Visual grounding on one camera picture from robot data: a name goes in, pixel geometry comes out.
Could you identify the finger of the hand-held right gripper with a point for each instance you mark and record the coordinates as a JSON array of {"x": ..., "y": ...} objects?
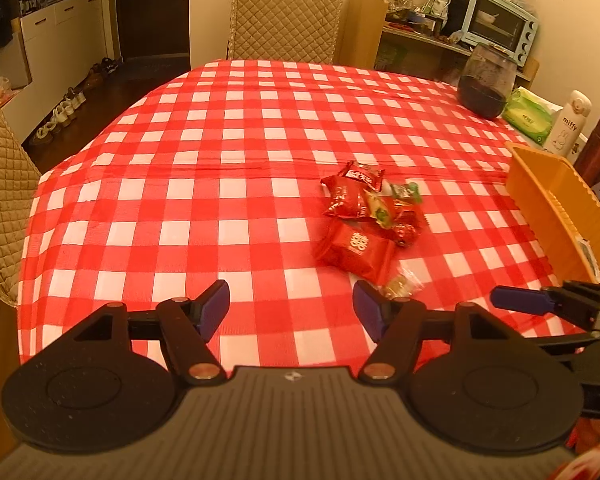
[
  {"x": 517, "y": 298},
  {"x": 565, "y": 346}
]

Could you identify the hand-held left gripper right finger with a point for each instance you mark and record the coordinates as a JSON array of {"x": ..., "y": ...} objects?
[{"x": 367, "y": 310}]

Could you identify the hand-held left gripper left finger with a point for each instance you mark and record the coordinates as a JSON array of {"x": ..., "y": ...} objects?
[{"x": 215, "y": 310}]

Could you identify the large red snack packet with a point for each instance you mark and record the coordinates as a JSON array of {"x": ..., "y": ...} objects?
[{"x": 355, "y": 250}]

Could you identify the round red foil candy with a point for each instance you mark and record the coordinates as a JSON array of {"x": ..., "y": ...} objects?
[{"x": 406, "y": 234}]

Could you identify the orange plastic tray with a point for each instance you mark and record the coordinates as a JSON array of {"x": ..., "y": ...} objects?
[{"x": 555, "y": 200}]

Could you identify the small red candy packet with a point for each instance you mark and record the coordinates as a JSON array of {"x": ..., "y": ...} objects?
[{"x": 411, "y": 212}]

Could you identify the clear wrapped candy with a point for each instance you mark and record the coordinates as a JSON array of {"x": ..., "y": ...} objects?
[{"x": 402, "y": 284}]

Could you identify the dark seaweed snack packet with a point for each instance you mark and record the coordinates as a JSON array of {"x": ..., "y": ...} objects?
[{"x": 591, "y": 260}]

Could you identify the red white-print candy packet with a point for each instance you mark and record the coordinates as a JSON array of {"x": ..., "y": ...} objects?
[{"x": 364, "y": 175}]

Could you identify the red checkered tablecloth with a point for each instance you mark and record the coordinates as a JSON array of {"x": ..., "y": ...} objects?
[{"x": 205, "y": 160}]

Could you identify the green tissue pack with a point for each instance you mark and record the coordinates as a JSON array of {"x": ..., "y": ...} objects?
[{"x": 527, "y": 115}]

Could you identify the white rabbit-print bottle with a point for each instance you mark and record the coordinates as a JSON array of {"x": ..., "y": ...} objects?
[{"x": 566, "y": 120}]

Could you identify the glass jar with dark liquid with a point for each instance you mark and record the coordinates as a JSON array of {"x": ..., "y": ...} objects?
[{"x": 485, "y": 85}]

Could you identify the beige quilted chair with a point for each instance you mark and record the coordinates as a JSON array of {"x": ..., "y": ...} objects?
[
  {"x": 285, "y": 15},
  {"x": 2, "y": 185}
]

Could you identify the row of shoes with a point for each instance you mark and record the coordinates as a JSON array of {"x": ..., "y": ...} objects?
[{"x": 65, "y": 110}]

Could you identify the light blue toaster oven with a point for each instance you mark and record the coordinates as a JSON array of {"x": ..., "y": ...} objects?
[{"x": 500, "y": 22}]

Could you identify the wooden shelf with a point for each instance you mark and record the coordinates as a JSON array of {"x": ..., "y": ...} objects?
[{"x": 362, "y": 25}]

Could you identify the white cabinet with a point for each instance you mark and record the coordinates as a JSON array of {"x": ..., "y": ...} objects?
[{"x": 65, "y": 45}]

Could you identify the green white snack bag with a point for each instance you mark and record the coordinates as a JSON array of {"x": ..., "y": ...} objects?
[{"x": 437, "y": 2}]

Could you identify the dark wooden door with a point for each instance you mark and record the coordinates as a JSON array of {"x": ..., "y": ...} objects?
[{"x": 152, "y": 5}]

